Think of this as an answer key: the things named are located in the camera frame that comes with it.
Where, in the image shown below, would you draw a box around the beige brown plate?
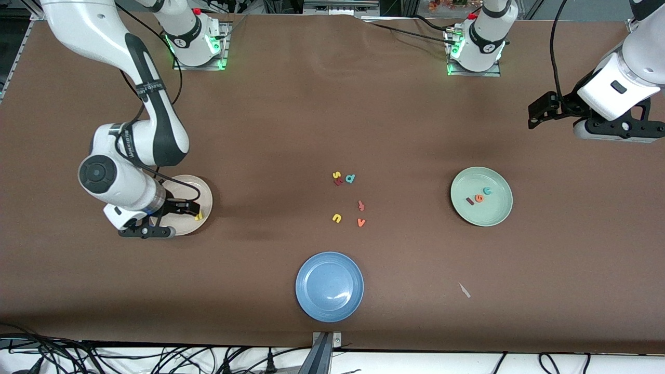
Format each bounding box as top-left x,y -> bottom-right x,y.
156,175 -> 214,236

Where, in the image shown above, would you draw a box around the light green plate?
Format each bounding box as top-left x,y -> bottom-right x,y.
450,166 -> 514,228

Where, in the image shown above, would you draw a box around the orange artificial flowers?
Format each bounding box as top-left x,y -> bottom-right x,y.
427,0 -> 469,12

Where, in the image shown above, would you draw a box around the blue plate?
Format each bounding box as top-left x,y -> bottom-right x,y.
295,251 -> 365,323

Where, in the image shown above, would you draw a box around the brown table cover sheet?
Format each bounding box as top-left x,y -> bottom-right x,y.
0,10 -> 665,355

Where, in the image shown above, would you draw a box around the grey metal box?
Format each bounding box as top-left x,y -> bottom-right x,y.
303,0 -> 381,16

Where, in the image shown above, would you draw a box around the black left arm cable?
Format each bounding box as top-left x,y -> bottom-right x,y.
550,0 -> 571,98

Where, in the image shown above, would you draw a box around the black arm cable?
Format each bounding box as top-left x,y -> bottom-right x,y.
550,0 -> 571,98
113,0 -> 202,204

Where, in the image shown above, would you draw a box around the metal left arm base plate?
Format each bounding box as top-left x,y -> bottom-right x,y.
446,29 -> 502,77

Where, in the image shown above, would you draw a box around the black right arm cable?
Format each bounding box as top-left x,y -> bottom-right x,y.
113,0 -> 202,204

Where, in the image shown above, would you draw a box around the black cable on table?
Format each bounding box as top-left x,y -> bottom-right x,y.
361,15 -> 458,47

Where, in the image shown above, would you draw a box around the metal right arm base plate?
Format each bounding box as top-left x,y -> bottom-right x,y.
171,21 -> 232,71

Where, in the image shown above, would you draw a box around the aluminium camera pole bracket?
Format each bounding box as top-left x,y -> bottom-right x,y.
311,331 -> 344,374

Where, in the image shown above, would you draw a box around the black floor cable bundle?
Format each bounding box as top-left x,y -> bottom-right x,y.
0,322 -> 112,374

